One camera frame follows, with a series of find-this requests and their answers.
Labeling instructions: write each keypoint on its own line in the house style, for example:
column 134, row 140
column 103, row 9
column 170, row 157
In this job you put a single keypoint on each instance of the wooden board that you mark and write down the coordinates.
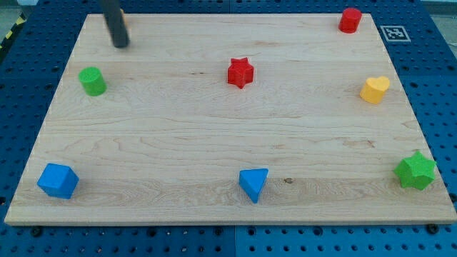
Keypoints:
column 164, row 144

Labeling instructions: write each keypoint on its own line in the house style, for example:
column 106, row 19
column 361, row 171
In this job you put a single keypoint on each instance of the blue triangle block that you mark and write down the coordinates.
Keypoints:
column 252, row 182

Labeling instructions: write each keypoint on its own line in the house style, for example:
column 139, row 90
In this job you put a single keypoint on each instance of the red star block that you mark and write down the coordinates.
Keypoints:
column 240, row 72

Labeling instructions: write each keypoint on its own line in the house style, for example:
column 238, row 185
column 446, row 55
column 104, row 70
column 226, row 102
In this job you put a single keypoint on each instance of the green cylinder block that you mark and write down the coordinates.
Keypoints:
column 92, row 81

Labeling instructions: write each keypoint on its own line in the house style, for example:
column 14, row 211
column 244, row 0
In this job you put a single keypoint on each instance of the yellow heart block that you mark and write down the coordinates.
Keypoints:
column 374, row 89

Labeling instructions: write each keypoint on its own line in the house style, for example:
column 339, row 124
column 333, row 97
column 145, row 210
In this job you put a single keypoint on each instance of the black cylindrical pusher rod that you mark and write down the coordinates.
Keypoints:
column 115, row 22

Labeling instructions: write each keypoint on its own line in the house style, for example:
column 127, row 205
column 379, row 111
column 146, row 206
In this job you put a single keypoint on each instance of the red cylinder block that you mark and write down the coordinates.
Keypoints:
column 350, row 20

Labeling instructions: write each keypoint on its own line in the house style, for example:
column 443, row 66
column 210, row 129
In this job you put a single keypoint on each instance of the blue cube block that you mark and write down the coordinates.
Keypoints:
column 58, row 181

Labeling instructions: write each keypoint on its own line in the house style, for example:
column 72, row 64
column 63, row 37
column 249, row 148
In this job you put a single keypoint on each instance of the white fiducial marker tag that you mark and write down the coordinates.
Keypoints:
column 395, row 33

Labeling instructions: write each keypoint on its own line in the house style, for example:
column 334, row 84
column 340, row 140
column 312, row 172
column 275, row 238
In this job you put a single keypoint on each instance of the green star block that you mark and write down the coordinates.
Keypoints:
column 416, row 171

